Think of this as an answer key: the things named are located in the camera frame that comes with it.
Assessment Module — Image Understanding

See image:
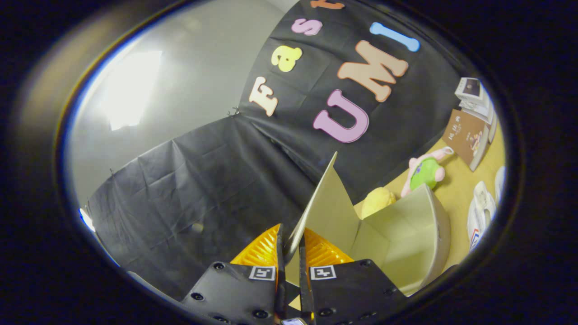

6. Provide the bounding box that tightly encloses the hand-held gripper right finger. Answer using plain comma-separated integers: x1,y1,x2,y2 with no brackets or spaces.
298,227,409,325

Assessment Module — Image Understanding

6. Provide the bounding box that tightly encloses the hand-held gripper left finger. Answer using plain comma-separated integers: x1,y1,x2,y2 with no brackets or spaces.
180,223,287,325

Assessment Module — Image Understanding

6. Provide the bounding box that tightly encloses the beige fabric storage box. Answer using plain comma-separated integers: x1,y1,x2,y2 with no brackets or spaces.
284,151,452,312

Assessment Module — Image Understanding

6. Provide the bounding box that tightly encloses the white canvas shoe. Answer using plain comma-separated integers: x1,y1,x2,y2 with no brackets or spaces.
466,181,497,252
494,166,506,204

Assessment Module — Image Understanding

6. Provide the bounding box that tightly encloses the yellow plush toy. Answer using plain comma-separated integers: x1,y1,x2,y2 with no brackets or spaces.
360,187,397,219

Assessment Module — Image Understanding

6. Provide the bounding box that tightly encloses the black backdrop cloth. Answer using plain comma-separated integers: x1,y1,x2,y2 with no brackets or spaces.
86,0,470,301

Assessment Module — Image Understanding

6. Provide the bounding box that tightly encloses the pink and green plush toy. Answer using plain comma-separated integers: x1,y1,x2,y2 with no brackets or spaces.
401,146,455,198

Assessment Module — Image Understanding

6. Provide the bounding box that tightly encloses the brown cover book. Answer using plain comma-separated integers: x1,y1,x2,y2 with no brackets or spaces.
442,109,490,172

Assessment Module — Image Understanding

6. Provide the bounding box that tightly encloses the ceiling light panel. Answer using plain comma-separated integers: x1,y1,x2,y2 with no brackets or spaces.
102,50,163,131

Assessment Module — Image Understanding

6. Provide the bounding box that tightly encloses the white book with portrait cover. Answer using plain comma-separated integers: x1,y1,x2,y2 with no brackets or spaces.
454,77,493,113

